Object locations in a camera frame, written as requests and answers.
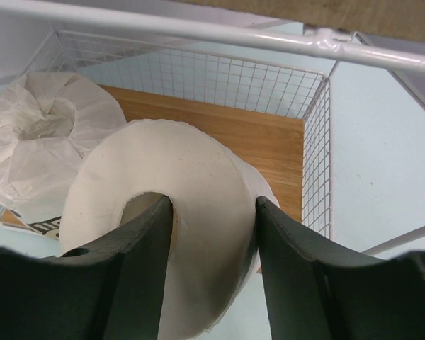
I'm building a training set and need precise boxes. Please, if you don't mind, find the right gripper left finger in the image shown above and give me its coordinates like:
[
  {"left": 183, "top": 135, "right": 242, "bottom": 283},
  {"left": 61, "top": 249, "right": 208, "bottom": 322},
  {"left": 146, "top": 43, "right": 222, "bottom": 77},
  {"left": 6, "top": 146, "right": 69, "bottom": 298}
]
[{"left": 0, "top": 196, "right": 173, "bottom": 339}]

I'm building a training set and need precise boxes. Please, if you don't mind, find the white wire wooden shelf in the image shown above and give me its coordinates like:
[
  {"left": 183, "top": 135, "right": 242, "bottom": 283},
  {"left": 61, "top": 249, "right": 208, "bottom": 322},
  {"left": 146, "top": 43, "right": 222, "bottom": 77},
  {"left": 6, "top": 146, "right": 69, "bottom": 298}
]
[{"left": 0, "top": 1, "right": 425, "bottom": 257}]

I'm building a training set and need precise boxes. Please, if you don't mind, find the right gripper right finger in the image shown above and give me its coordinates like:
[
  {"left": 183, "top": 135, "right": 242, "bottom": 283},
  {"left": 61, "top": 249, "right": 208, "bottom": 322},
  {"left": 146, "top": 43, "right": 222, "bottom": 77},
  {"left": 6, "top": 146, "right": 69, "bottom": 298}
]
[{"left": 256, "top": 196, "right": 425, "bottom": 339}]

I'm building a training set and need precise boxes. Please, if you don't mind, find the unwrapped white paper roll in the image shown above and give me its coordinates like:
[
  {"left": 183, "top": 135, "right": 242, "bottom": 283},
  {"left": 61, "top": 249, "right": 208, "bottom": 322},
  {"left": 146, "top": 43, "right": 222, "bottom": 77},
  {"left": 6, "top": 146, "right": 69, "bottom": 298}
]
[{"left": 59, "top": 120, "right": 273, "bottom": 339}]

